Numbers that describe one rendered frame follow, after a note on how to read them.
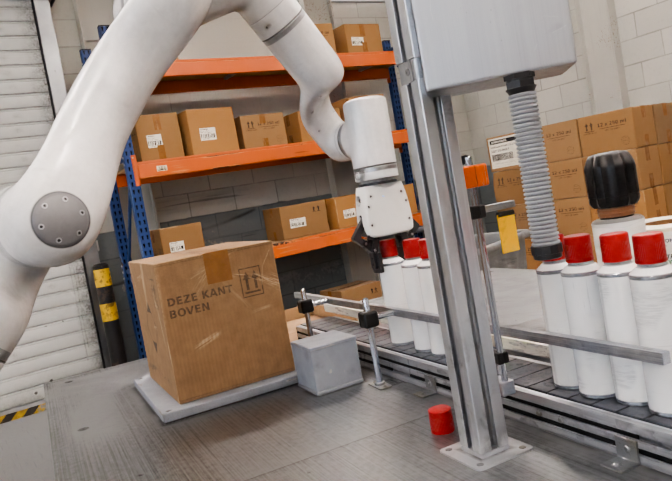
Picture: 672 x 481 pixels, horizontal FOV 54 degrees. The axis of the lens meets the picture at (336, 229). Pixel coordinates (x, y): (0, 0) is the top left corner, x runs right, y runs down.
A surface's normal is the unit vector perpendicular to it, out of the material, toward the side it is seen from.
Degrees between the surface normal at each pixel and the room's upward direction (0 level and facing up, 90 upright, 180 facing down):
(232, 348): 90
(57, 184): 67
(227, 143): 91
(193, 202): 90
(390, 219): 89
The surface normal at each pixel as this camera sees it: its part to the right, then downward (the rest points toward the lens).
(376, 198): 0.34, -0.06
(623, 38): -0.83, 0.18
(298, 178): 0.54, -0.05
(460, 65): -0.16, 0.08
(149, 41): 0.37, 0.44
